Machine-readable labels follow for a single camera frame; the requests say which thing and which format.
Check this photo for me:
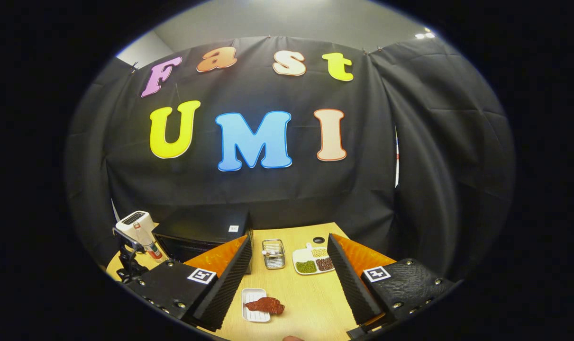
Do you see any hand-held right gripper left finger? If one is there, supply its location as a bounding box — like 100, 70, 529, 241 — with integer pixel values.
124, 235, 253, 332

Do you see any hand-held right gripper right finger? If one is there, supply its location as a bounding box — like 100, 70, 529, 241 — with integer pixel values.
327, 233, 458, 339

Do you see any red meat piece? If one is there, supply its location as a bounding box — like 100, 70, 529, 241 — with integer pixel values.
245, 297, 285, 315

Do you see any black electric oven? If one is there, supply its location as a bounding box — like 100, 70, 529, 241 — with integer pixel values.
153, 208, 253, 274

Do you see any small white tray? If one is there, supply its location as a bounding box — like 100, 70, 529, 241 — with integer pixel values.
242, 288, 272, 323

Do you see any white divided plate with beans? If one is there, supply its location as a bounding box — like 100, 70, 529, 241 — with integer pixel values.
292, 243, 336, 275

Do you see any clear bottle with red cap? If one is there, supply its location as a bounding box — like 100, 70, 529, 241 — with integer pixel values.
133, 222, 165, 262

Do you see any white toaster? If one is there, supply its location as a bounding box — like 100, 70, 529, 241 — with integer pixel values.
114, 211, 155, 251

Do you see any black backdrop cloth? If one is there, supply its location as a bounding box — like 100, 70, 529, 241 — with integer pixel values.
64, 36, 516, 281

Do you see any metal wire basket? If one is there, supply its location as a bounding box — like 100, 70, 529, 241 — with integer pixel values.
262, 239, 286, 270

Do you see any black power cable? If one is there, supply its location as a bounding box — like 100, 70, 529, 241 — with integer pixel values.
116, 245, 149, 283

